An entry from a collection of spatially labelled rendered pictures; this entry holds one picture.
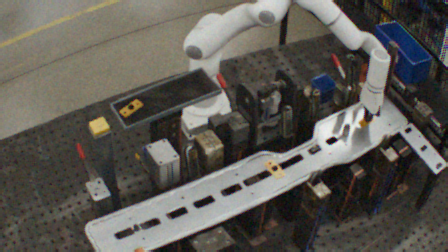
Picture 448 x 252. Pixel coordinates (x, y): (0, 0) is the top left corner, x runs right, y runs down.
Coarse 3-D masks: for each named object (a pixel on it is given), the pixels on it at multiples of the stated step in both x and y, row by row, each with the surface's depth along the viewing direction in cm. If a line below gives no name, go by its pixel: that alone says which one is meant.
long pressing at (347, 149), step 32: (384, 96) 235; (320, 128) 219; (352, 128) 220; (384, 128) 221; (256, 160) 207; (320, 160) 208; (352, 160) 209; (192, 192) 196; (256, 192) 197; (96, 224) 183; (128, 224) 184; (160, 224) 186; (192, 224) 187
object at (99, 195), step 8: (88, 184) 187; (96, 184) 188; (104, 184) 188; (88, 192) 189; (96, 192) 186; (104, 192) 186; (96, 200) 183; (104, 200) 186; (96, 208) 187; (104, 208) 188; (112, 208) 190; (96, 216) 200
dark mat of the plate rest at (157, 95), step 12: (168, 84) 208; (180, 84) 209; (192, 84) 209; (204, 84) 209; (132, 96) 203; (144, 96) 204; (156, 96) 204; (168, 96) 204; (180, 96) 204; (192, 96) 204; (120, 108) 199; (144, 108) 200; (156, 108) 200; (168, 108) 200; (132, 120) 195
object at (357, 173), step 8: (352, 168) 207; (360, 168) 207; (352, 176) 207; (360, 176) 204; (344, 184) 214; (352, 184) 208; (360, 184) 208; (344, 192) 216; (352, 192) 210; (344, 200) 218; (352, 200) 216; (336, 208) 224; (344, 208) 220; (336, 216) 225; (344, 216) 221
